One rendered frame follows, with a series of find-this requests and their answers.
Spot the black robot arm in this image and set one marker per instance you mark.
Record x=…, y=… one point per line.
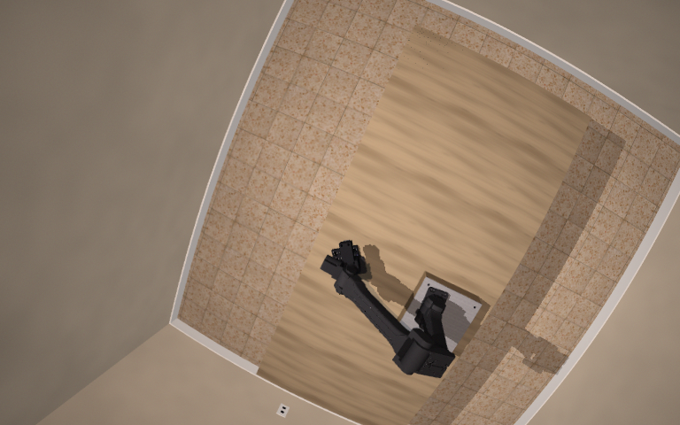
x=415, y=351

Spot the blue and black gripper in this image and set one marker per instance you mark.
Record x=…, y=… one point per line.
x=362, y=269

